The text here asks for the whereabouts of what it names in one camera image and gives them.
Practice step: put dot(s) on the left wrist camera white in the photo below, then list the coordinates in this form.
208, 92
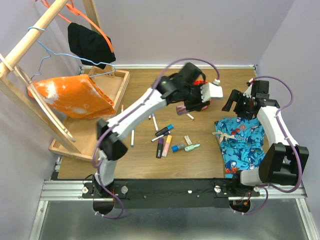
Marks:
210, 91

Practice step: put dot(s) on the wooden tray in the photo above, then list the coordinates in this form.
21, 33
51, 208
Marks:
84, 130

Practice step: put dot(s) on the black cloth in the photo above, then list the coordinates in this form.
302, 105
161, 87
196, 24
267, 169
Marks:
89, 45

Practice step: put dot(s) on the wooden clothes rack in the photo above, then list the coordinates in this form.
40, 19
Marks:
43, 115

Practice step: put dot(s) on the purple cap white marker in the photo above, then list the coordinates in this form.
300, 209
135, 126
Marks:
155, 122

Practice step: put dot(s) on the orange round organizer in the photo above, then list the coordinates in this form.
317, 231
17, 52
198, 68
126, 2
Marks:
199, 82

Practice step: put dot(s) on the blue shark print shorts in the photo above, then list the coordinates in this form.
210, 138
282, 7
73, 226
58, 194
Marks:
241, 143

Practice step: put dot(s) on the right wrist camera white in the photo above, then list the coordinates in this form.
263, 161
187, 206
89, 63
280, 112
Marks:
248, 91

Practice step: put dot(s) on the brown cap white marker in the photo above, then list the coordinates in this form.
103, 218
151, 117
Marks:
190, 116

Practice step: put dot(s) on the aluminium rail frame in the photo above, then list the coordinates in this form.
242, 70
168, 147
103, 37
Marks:
63, 214

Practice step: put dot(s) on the orange hanger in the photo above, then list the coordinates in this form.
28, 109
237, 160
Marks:
70, 5

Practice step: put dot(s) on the small beige eraser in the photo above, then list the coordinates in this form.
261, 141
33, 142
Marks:
187, 139

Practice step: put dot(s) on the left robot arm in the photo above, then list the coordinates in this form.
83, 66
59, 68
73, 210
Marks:
111, 133

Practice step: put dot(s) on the blue cap grey glue stick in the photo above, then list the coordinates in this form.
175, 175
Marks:
178, 147

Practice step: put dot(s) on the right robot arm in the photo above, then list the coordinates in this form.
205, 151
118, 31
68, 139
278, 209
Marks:
284, 162

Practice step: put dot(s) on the blue cap white marker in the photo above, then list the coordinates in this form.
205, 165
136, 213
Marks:
132, 138

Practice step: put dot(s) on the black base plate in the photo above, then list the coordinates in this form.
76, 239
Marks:
165, 193

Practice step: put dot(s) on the blue cap black highlighter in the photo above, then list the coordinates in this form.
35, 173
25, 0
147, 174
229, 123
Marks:
164, 130

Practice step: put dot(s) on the orange tie-dye cloth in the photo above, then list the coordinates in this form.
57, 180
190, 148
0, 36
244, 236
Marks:
79, 97

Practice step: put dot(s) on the green highlighter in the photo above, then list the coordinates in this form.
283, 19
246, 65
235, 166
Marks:
191, 147

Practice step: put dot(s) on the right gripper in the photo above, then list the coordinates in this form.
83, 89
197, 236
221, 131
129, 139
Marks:
237, 96

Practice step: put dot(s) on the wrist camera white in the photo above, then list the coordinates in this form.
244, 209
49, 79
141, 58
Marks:
248, 91
210, 91

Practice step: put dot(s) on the white marker thin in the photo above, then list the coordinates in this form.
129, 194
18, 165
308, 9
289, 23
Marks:
161, 136

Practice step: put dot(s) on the pink cap glue stick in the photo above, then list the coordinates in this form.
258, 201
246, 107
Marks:
181, 110

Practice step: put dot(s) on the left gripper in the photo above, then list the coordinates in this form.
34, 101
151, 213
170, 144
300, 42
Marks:
198, 105

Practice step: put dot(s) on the yellow cap pink highlighter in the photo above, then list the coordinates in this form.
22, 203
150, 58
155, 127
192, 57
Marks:
166, 146

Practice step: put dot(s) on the purple cap black highlighter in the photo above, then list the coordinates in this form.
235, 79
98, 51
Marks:
160, 145

